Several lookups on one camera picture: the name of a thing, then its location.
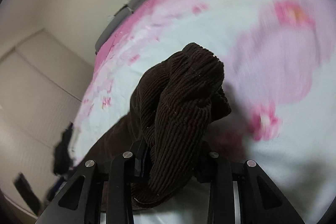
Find white louvered wardrobe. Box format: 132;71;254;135
1;31;93;211

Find dark brown corduroy pants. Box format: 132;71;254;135
86;43;231;210

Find pink floral bed quilt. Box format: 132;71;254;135
69;0;335;223

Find folded black garment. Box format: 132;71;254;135
53;123;74;176

